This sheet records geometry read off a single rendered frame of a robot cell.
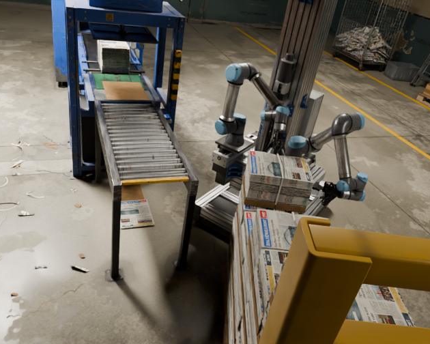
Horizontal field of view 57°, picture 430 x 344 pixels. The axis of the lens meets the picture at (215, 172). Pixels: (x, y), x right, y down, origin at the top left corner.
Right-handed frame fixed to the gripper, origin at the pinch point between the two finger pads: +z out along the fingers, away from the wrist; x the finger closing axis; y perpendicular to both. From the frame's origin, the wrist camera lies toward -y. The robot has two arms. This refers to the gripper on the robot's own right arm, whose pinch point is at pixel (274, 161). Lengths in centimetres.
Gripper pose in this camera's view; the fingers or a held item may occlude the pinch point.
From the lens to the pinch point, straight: 261.3
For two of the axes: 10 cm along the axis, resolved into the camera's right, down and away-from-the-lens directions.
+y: 0.7, 0.3, -10.0
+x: 9.9, 1.3, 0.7
